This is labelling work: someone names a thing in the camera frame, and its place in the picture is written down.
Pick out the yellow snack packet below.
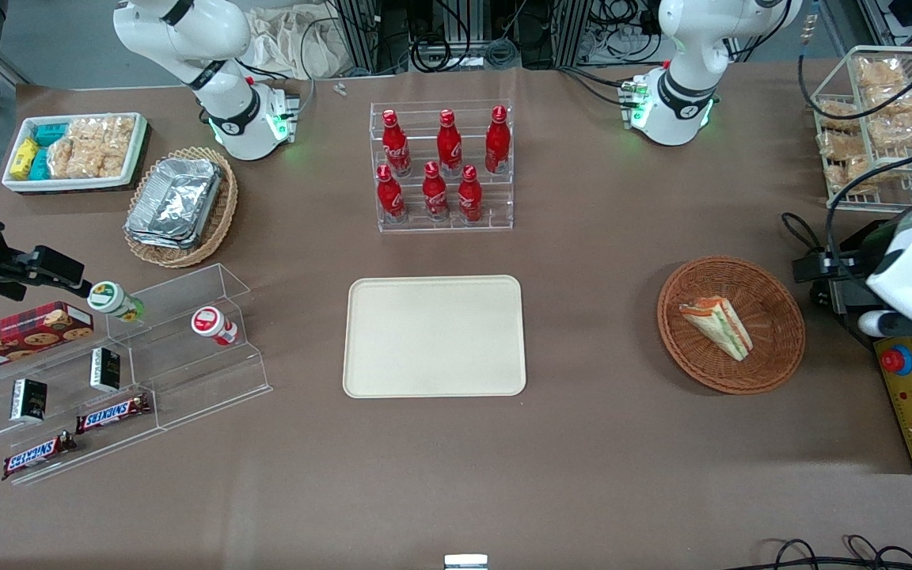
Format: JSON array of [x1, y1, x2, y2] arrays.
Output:
[[10, 139, 40, 181]]

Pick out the small black white box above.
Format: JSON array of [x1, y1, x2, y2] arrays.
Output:
[[10, 378, 48, 423], [90, 347, 122, 393]]

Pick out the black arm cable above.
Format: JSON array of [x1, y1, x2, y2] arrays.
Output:
[[796, 0, 912, 122], [781, 152, 912, 270]]

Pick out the white crumpled cloth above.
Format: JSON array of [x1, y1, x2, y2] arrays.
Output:
[[246, 6, 351, 81]]

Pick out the clear acrylic stepped shelf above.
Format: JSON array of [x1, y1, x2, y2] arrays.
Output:
[[0, 317, 161, 485], [104, 264, 273, 433]]

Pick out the clear rice cracker bag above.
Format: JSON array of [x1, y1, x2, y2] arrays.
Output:
[[68, 116, 137, 179], [868, 89, 912, 151], [816, 101, 862, 132], [47, 135, 86, 181], [819, 131, 894, 192], [856, 57, 906, 93]]

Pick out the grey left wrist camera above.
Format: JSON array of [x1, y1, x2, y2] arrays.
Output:
[[858, 310, 905, 340]]

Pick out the triangular sandwich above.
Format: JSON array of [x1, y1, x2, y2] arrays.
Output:
[[678, 296, 754, 362]]

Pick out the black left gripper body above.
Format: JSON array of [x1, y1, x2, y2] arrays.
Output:
[[819, 236, 878, 288]]

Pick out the red lid drink bottle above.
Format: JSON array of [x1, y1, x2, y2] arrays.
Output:
[[191, 306, 240, 347]]

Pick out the clear acrylic bottle rack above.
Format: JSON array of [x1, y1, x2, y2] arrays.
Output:
[[369, 101, 515, 233]]

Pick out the red cookie box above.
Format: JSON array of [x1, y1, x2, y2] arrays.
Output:
[[0, 302, 95, 378]]

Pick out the round brown wicker basket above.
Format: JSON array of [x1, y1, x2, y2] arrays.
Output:
[[656, 255, 807, 395]]

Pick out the white rectangular snack bin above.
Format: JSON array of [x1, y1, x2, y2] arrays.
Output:
[[2, 112, 148, 194]]

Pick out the oval light wicker basket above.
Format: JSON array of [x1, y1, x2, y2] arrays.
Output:
[[123, 146, 239, 268]]

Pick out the cream plastic tray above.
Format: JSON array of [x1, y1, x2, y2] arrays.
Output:
[[343, 275, 527, 398]]

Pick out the black floor cable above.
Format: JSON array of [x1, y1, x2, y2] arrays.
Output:
[[749, 536, 912, 570]]

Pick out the aluminium frame post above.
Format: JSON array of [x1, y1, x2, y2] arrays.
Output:
[[336, 0, 382, 76], [553, 0, 593, 69]]

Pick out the brown snickers bar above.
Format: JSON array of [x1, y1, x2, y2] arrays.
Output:
[[2, 431, 78, 481], [76, 393, 153, 435]]

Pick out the green lid drink bottle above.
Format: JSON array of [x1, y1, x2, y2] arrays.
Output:
[[87, 281, 146, 324]]

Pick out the black coiled cable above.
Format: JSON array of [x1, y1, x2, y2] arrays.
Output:
[[411, 33, 474, 74]]

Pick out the red cola bottle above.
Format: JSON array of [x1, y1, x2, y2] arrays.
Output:
[[484, 105, 511, 175], [436, 109, 463, 178], [458, 165, 484, 224], [422, 161, 450, 222], [376, 165, 407, 223], [381, 109, 412, 178]]

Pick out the black base cables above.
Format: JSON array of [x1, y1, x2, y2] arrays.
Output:
[[557, 65, 640, 109]]

